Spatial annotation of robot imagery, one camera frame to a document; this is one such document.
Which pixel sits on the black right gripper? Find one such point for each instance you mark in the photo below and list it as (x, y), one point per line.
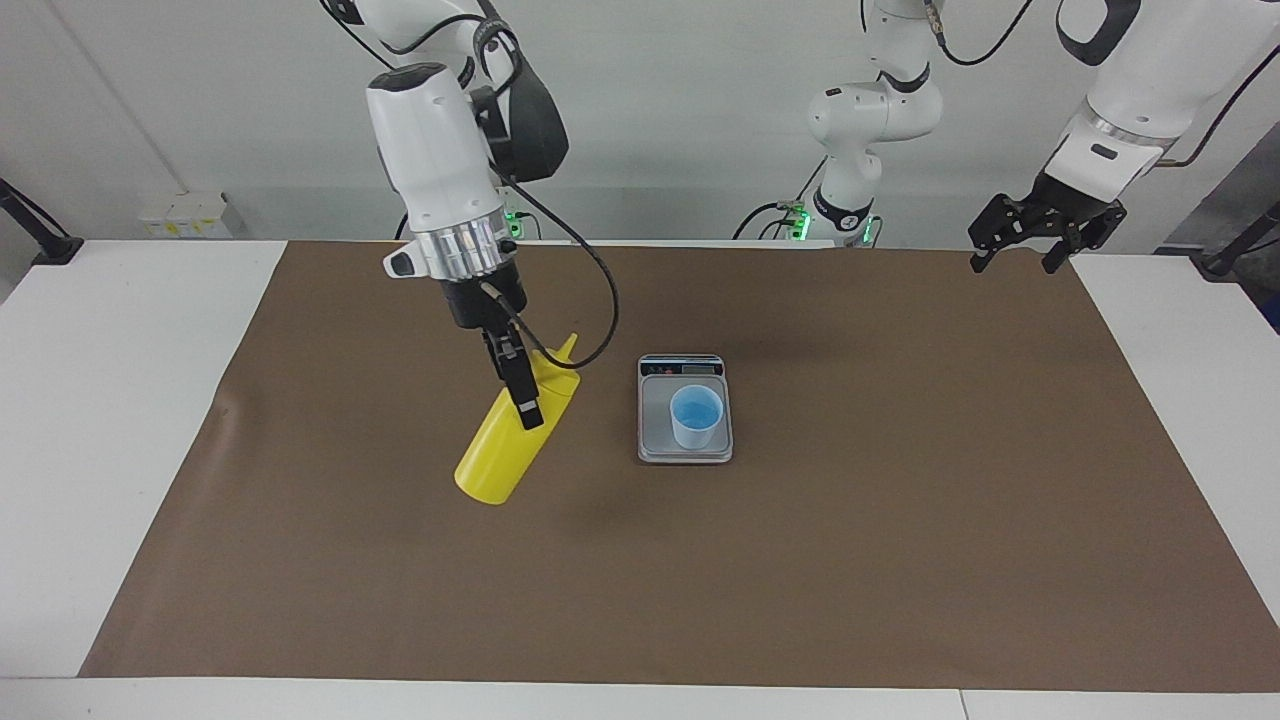
(470, 305)

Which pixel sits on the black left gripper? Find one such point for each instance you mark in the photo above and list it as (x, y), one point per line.
(1055, 215)

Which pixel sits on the yellow squeeze bottle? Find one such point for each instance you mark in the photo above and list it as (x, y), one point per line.
(490, 465)

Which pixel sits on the light blue plastic cup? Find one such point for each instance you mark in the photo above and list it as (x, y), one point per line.
(695, 425)

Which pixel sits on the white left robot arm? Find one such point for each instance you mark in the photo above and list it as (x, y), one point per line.
(1150, 90)

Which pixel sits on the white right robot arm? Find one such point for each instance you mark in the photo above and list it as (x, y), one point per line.
(430, 150)

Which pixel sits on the silver digital kitchen scale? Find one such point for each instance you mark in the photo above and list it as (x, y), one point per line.
(655, 430)

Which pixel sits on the black clamp stand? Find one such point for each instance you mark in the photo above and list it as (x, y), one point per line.
(1225, 260)
(55, 245)

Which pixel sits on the brown table mat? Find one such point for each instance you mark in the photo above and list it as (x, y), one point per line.
(700, 580)

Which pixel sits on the white wall socket strip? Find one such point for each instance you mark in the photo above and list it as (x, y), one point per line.
(180, 215)

